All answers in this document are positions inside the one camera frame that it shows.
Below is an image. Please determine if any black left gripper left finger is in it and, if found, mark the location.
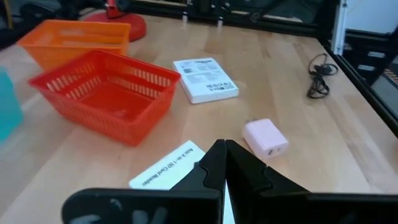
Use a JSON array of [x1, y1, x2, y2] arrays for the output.
[[61, 139, 227, 224]]

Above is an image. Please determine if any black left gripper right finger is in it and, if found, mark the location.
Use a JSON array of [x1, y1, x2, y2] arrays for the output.
[[225, 139, 398, 224]]

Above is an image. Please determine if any white card reader box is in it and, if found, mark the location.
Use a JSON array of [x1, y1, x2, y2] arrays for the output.
[[129, 139, 236, 224]]

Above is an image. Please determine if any pale pink wall charger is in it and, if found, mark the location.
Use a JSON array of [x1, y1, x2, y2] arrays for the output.
[[241, 117, 289, 159]]

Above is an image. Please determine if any teal translucent plastic bin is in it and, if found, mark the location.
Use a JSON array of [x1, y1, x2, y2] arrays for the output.
[[0, 67, 24, 142]]

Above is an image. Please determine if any white box with fine print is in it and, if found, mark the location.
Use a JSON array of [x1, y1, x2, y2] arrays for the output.
[[172, 57, 239, 105]]

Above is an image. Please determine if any red slotted plastic basket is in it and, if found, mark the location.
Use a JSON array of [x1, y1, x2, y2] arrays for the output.
[[28, 49, 182, 147]]

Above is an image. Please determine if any red lamp base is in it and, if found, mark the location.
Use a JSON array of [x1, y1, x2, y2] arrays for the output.
[[82, 0, 147, 43]]

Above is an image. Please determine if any orange slotted plastic basket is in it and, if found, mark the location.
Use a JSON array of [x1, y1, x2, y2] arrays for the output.
[[17, 19, 131, 72]]

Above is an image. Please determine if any black coiled usb cable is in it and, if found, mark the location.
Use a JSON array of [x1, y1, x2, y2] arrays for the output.
[[307, 53, 339, 100]]

